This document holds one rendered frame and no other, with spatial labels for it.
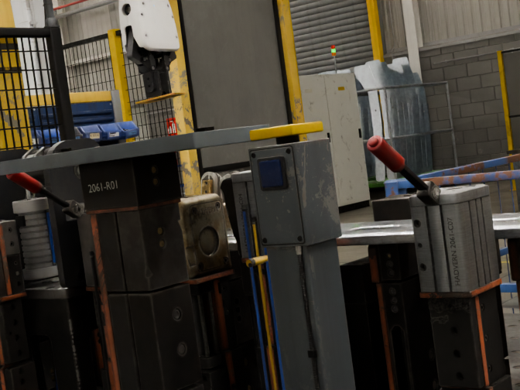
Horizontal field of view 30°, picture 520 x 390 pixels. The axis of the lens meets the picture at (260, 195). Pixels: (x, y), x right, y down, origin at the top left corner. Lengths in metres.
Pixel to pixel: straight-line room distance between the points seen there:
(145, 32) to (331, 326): 0.70
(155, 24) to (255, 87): 3.51
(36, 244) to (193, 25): 3.33
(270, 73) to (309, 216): 4.22
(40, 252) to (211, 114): 3.30
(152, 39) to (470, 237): 0.70
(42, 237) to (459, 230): 0.73
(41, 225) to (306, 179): 0.65
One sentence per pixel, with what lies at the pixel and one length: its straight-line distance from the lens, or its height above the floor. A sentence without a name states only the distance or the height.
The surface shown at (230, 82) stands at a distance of 4.97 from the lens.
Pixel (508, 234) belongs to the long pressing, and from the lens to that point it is 1.23.
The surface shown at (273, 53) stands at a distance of 5.30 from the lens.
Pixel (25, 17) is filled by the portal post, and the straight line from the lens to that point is 6.75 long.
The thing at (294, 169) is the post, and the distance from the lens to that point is 1.04.
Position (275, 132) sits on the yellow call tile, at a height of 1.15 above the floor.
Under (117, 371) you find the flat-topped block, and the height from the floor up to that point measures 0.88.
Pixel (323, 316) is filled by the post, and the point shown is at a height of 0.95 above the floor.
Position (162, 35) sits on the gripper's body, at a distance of 1.64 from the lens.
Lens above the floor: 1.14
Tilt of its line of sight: 3 degrees down
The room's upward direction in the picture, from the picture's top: 8 degrees counter-clockwise
